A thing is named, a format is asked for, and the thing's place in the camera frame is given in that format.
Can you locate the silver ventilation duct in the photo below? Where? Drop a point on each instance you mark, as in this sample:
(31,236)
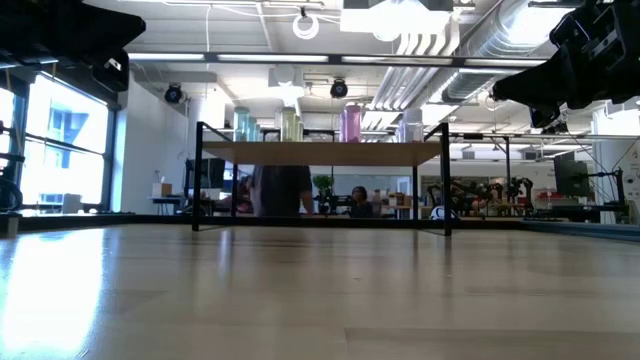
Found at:
(470,85)

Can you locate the person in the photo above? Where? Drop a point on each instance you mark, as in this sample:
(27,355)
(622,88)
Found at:
(360,201)
(280,190)

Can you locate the black monitor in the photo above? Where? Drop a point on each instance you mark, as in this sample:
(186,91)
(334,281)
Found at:
(205,175)
(570,177)

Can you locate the white round object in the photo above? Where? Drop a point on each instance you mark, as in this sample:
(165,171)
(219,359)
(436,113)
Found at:
(442,213)

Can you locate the cardboard box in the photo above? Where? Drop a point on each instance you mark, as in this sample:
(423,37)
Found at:
(161,190)

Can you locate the long ceiling light strip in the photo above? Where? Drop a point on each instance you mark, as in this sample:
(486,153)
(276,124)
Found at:
(270,58)

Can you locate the wooden shelf black legs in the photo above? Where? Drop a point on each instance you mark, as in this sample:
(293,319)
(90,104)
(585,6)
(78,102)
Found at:
(320,152)

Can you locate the clear bottle pink pills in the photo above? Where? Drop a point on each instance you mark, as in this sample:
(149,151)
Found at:
(413,125)

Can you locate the large window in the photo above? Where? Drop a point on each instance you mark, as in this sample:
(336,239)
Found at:
(65,150)

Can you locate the black round ceiling lamp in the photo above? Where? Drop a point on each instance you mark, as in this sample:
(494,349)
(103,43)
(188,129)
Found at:
(173,93)
(338,88)

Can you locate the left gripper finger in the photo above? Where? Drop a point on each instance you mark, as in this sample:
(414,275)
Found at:
(100,35)

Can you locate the background black robot arm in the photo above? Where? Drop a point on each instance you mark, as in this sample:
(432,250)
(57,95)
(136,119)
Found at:
(522,192)

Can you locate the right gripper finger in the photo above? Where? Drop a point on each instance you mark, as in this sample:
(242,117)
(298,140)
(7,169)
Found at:
(540,85)

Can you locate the small potted plant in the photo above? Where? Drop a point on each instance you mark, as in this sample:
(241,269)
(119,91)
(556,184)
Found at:
(324,186)

